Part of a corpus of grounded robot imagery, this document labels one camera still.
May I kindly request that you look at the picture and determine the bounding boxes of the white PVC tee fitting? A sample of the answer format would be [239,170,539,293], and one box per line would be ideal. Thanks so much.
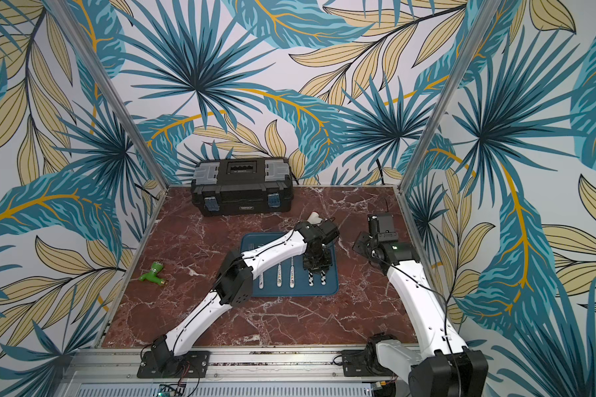
[307,212,322,225]

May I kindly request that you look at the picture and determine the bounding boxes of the aluminium frame post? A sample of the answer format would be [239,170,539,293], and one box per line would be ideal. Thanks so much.
[398,0,501,196]
[46,0,170,190]

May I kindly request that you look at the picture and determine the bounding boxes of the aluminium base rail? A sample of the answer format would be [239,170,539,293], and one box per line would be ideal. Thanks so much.
[59,344,488,397]

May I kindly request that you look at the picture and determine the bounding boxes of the black plastic toolbox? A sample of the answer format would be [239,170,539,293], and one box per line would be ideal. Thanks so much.
[190,157,294,217]

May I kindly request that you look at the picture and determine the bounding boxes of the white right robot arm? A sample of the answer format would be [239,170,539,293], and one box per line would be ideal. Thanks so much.
[354,213,488,396]

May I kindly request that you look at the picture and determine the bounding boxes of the Hello Kitty handle fork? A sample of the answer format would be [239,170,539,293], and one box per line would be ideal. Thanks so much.
[276,264,282,288]

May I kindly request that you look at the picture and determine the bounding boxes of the green hose connector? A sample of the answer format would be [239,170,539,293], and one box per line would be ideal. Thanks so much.
[139,261,167,286]

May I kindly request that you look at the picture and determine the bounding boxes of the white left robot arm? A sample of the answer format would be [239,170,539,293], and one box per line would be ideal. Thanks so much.
[142,213,339,377]

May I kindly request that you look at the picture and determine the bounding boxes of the right aluminium frame post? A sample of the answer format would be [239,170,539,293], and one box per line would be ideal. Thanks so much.
[398,0,501,196]

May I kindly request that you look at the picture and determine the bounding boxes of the Hello Kitty handle spoon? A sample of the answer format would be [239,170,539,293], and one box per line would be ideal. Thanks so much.
[289,258,296,289]

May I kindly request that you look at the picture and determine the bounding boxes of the left aluminium frame post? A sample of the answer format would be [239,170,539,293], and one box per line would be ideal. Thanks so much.
[46,0,170,190]

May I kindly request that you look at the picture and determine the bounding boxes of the teal rectangular tray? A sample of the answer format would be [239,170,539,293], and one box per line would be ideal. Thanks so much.
[253,244,339,298]

